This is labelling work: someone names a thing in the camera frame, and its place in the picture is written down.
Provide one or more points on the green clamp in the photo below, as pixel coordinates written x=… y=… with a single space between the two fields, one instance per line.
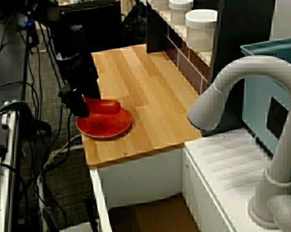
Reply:
x=27 y=113

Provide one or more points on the small white canister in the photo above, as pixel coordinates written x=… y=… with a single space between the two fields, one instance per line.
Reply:
x=180 y=10

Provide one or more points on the white metal frame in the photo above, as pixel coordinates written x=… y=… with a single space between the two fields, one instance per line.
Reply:
x=7 y=169

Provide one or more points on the red round plate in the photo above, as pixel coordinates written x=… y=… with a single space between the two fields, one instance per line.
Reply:
x=104 y=128

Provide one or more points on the black upright panel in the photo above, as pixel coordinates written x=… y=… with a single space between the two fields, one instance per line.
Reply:
x=157 y=26

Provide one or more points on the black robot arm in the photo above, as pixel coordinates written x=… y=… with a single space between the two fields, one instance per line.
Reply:
x=63 y=26

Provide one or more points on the brown tiled backsplash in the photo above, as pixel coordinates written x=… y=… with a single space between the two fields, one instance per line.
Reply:
x=186 y=65

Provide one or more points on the teal plastic bin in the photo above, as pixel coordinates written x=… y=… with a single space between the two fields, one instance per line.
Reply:
x=259 y=96

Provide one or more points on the grey toy faucet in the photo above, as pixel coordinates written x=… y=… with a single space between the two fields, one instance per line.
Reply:
x=283 y=149

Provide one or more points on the white toy sink unit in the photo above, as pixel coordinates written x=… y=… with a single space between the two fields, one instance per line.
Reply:
x=140 y=174

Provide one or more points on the black stand pole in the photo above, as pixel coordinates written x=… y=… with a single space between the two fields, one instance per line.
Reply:
x=26 y=67

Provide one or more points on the black equipment box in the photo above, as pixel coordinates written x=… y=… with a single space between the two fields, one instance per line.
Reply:
x=104 y=24

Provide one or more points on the red toy sausage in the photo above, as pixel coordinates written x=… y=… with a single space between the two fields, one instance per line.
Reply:
x=106 y=107

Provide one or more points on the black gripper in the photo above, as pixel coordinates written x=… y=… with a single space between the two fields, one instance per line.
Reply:
x=77 y=70

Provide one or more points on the blue tape piece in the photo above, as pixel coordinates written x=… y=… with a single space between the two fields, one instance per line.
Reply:
x=29 y=24

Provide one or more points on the large white canister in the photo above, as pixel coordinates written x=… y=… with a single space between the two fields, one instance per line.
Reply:
x=200 y=29

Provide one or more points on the black mesh bag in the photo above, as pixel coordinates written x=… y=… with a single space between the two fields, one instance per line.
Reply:
x=135 y=21

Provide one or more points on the dark tall side panel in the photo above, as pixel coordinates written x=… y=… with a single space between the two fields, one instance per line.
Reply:
x=242 y=31

